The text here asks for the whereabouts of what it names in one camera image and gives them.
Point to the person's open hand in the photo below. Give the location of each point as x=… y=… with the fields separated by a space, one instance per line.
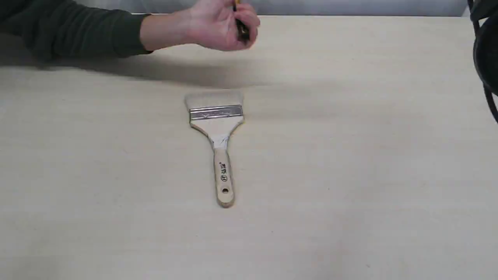
x=212 y=25

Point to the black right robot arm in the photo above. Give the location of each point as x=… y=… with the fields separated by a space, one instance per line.
x=484 y=18

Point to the wooden paint brush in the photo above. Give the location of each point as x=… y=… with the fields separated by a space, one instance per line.
x=217 y=115

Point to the green sleeved forearm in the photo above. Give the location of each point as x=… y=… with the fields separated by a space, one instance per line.
x=52 y=29

